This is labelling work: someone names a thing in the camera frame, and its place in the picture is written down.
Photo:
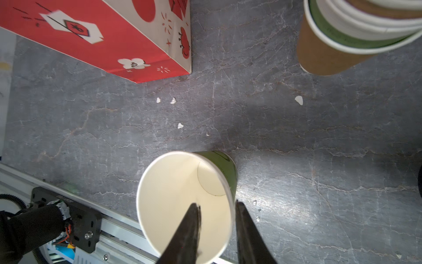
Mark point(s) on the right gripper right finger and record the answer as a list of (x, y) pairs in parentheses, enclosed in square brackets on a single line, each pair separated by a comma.
[(251, 248)]

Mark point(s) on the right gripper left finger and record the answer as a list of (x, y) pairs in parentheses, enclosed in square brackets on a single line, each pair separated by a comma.
[(183, 247)]

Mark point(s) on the green paper coffee cup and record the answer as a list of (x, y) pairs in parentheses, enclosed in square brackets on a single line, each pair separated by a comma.
[(175, 180)]

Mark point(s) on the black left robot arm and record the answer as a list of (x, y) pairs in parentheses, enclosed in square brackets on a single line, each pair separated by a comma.
[(27, 230)]

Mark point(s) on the red white paper bag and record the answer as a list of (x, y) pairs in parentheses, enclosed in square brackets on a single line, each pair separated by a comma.
[(140, 41)]

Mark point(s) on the stack of paper cups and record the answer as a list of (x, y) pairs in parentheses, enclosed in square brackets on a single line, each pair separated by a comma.
[(337, 35)]

